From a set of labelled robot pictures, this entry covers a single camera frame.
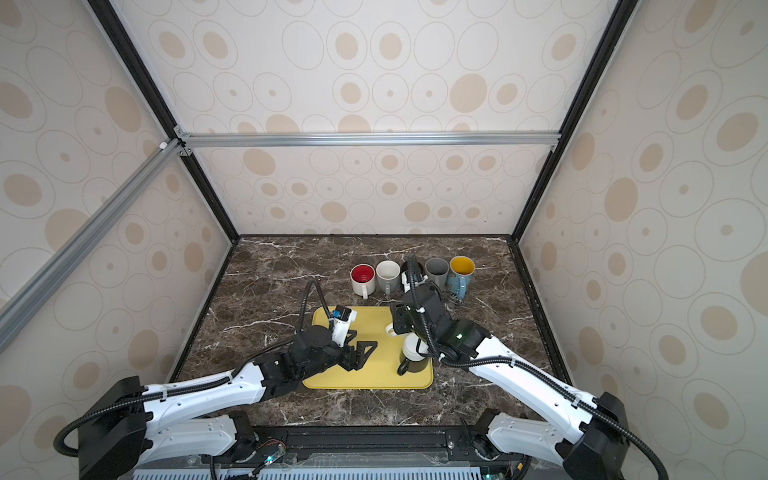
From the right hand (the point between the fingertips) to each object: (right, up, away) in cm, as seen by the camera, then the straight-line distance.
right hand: (399, 305), depth 76 cm
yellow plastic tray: (-5, -19, +8) cm, 21 cm away
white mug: (-12, +6, +27) cm, 30 cm away
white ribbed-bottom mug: (-2, -9, +11) cm, 15 cm away
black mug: (+2, +9, +23) cm, 24 cm away
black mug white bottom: (+3, -15, +5) cm, 17 cm away
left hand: (-6, -9, 0) cm, 11 cm away
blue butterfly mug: (+21, +8, +21) cm, 30 cm away
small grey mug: (-3, +7, +23) cm, 24 cm away
